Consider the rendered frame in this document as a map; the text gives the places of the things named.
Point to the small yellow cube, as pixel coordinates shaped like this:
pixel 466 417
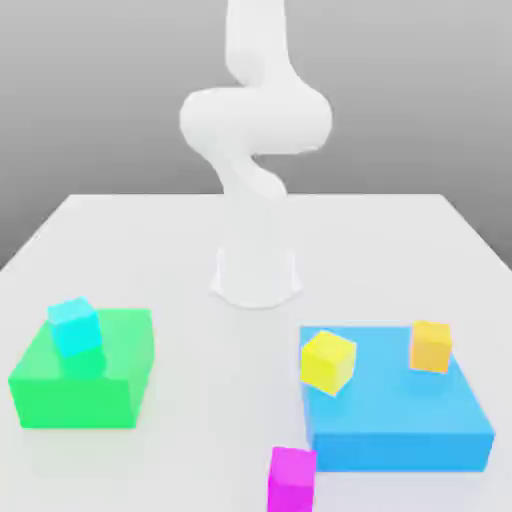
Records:
pixel 327 362

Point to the large blue box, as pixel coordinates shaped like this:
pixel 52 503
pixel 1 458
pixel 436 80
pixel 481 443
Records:
pixel 400 408

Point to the small orange cube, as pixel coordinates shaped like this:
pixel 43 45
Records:
pixel 430 347

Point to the large green box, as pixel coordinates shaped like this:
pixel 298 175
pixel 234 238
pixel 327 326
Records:
pixel 80 400

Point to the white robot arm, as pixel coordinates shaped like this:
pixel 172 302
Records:
pixel 256 120

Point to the small magenta cube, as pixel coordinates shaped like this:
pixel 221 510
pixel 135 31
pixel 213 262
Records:
pixel 290 482

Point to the small cyan cube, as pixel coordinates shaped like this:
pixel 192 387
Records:
pixel 76 328

